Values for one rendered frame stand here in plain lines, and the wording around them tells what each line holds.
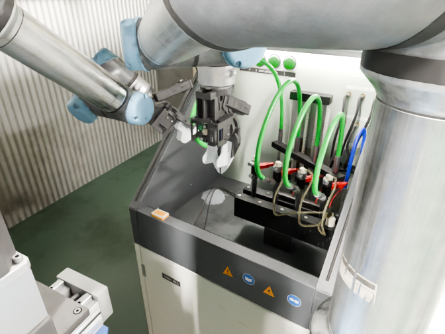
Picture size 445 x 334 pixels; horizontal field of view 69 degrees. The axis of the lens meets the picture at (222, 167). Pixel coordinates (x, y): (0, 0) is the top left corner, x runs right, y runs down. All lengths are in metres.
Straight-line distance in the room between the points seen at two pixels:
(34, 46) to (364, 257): 0.55
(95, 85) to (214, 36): 0.51
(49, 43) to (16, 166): 2.32
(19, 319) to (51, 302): 0.41
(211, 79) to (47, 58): 0.28
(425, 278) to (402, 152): 0.10
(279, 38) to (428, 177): 0.13
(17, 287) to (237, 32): 0.30
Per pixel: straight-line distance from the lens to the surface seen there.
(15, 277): 0.36
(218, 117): 0.69
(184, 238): 1.05
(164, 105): 0.95
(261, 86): 1.31
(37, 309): 0.40
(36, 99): 2.91
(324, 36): 0.17
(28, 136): 2.92
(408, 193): 0.25
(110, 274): 2.33
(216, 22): 0.19
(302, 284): 0.90
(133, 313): 2.08
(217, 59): 0.54
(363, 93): 1.19
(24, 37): 0.62
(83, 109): 0.85
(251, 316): 1.09
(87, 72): 0.68
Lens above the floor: 1.60
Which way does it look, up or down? 28 degrees down
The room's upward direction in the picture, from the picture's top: straight up
